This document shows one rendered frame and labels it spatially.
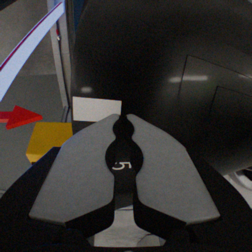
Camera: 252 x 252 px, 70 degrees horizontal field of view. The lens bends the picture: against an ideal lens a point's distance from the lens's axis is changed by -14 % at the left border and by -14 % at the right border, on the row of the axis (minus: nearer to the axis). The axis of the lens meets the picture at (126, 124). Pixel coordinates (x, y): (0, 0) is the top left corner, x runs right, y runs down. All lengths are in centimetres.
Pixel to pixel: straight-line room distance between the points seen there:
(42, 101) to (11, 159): 44
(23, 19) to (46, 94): 55
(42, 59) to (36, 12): 37
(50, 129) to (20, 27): 115
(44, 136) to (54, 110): 80
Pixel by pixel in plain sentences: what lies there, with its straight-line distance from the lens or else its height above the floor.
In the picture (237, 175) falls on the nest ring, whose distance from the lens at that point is 40.
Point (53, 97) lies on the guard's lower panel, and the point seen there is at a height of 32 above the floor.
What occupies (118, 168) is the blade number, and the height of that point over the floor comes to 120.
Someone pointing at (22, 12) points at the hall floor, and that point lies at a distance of 147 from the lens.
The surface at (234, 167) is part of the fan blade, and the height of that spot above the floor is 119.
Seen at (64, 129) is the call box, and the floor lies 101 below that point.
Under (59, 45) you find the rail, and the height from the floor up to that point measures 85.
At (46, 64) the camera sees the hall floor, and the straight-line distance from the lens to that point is 158.
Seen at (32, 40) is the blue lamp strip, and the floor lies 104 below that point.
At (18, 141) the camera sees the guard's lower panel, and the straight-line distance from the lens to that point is 114.
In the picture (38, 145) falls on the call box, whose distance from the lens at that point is 43.
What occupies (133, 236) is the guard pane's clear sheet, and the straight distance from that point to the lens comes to 85.
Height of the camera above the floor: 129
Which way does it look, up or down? 43 degrees down
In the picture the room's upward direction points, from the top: 178 degrees clockwise
